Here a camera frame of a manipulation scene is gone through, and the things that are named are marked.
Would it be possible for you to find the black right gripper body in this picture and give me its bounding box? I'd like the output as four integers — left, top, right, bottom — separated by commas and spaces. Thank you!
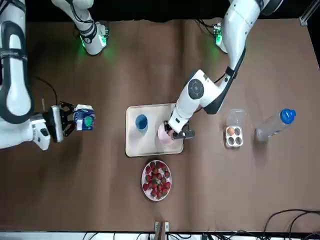
42, 104, 65, 144

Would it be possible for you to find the blue white milk carton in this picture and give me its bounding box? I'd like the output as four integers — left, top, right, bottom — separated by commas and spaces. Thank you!
73, 104, 97, 132

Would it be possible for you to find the pink bowl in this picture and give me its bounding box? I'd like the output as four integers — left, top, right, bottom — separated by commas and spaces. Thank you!
157, 124, 176, 146

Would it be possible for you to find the blue plastic cup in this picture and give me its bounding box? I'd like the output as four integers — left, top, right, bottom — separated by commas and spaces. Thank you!
134, 113, 149, 136

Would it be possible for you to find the white rectangular tray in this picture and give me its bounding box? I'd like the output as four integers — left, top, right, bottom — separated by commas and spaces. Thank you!
125, 102, 185, 158

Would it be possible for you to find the clear plastic egg carton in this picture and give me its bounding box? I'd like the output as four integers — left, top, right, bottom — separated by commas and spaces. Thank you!
225, 108, 248, 149

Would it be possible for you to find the red strawberries heap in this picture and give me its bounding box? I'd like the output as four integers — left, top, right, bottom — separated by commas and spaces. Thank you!
142, 161, 172, 198

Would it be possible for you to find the white round plate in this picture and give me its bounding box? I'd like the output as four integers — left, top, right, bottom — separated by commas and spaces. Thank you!
141, 159, 173, 202

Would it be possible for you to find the clear bottle blue cap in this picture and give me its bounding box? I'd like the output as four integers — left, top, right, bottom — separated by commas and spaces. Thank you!
254, 108, 297, 144

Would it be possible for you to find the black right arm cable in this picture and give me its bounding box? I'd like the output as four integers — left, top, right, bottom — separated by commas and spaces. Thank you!
31, 75, 60, 106

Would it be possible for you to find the aluminium frame rail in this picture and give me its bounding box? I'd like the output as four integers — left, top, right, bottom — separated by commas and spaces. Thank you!
298, 0, 320, 26

